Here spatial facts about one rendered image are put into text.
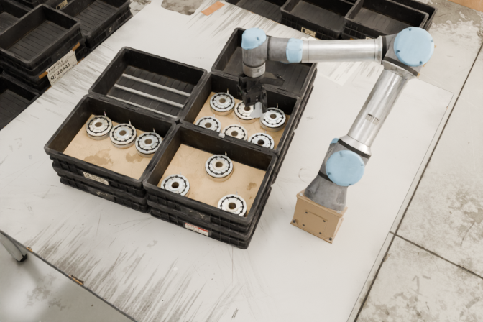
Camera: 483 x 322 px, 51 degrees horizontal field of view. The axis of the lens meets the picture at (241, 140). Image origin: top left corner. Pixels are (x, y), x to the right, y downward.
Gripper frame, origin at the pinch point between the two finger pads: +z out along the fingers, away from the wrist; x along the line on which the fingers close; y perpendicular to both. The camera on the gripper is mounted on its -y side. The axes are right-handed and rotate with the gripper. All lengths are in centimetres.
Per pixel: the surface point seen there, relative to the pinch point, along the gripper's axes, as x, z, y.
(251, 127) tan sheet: -9.6, 16.1, -0.7
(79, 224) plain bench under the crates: -3, 30, 73
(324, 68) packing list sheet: -39, 25, -53
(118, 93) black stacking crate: -48, 11, 43
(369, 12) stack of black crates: -90, 40, -116
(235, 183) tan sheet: 12.2, 18.8, 15.8
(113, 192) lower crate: -6, 22, 58
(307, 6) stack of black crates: -124, 47, -93
